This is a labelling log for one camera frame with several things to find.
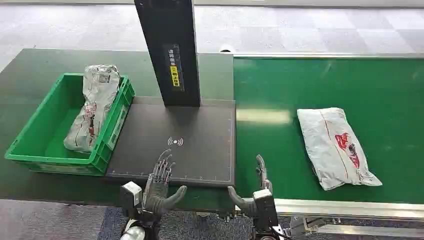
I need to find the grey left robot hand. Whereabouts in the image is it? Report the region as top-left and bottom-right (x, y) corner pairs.
(142, 149), (188, 216)

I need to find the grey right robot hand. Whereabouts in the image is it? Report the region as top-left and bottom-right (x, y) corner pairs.
(227, 154), (275, 216)

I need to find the black scanner pad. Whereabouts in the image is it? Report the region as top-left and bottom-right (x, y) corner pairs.
(105, 102), (237, 188)

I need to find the flat grey parcel bag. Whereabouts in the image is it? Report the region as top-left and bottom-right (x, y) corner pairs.
(296, 107), (383, 192)

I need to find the crumpled grey parcel bag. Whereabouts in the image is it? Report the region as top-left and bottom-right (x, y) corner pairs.
(63, 64), (121, 154)

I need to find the green conveyor belt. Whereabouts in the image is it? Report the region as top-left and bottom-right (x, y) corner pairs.
(233, 56), (424, 205)

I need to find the green plastic crate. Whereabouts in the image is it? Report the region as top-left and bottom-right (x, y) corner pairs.
(4, 72), (136, 177)

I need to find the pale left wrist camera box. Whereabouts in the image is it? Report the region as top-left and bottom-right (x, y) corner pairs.
(119, 181), (143, 210)

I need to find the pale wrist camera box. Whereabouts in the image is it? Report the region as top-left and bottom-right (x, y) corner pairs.
(253, 188), (280, 233)
(119, 181), (143, 210)

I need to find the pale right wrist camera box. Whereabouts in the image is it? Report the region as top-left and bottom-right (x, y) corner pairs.
(253, 188), (280, 233)

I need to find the silver conveyor frame rail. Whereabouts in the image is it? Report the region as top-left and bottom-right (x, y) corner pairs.
(235, 198), (424, 239)

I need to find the black scanner post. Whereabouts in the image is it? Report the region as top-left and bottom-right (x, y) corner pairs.
(133, 0), (202, 108)

